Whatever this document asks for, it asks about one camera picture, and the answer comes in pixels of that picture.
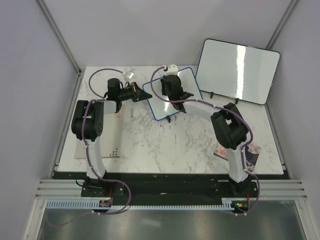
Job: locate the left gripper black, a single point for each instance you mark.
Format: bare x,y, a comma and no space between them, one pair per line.
138,94

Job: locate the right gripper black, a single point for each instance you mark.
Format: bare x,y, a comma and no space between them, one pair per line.
162,87

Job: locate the small blue-framed whiteboard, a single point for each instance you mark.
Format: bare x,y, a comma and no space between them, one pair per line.
161,109

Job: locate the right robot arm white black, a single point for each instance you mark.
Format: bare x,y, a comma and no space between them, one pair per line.
228,124

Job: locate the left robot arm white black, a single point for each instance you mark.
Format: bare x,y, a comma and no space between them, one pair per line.
88,121

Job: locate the small whiteboard left black foot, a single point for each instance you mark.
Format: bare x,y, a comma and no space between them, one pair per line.
168,118

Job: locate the large black-framed whiteboard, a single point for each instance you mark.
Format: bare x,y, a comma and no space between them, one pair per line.
236,71

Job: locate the white paper sheet with dots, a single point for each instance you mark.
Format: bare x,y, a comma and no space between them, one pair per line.
110,139

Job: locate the colourful Little Women book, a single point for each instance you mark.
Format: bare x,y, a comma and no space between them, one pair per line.
252,153

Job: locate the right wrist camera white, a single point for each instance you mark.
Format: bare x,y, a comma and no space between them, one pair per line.
170,69

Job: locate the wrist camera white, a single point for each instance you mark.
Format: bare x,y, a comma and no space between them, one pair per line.
128,75
170,69

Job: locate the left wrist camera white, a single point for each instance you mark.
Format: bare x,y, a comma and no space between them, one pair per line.
128,75

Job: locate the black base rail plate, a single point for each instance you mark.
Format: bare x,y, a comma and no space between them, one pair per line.
123,178

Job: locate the aluminium frame rail front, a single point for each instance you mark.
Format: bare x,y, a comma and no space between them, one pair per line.
263,189

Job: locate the white slotted cable duct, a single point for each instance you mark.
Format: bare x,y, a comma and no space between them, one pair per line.
90,204

